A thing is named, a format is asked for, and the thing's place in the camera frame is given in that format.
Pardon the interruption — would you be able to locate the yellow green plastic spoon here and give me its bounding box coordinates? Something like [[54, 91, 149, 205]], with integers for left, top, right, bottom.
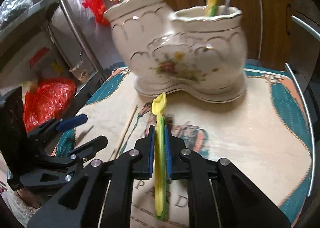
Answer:
[[152, 92, 167, 220], [206, 0, 218, 17]]

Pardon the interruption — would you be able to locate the person left hand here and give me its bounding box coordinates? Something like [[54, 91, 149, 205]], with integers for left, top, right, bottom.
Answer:
[[17, 188, 41, 209]]

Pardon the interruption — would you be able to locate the red bag on shelf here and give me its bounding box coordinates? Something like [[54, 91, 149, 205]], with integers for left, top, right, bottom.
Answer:
[[23, 78, 76, 132]]

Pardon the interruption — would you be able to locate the plastic cup on shelf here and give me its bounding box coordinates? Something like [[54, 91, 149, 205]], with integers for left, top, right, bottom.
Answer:
[[69, 60, 90, 83]]

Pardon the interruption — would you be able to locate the quilted teal peach table mat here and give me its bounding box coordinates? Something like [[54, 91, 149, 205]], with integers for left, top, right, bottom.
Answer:
[[54, 65, 312, 225]]

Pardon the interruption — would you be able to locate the metal shelf rack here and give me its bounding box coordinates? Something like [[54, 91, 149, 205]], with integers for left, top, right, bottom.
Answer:
[[1, 0, 108, 116]]

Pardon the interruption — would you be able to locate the cream floral ceramic utensil holder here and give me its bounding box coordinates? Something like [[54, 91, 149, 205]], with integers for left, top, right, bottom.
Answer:
[[104, 0, 247, 103]]

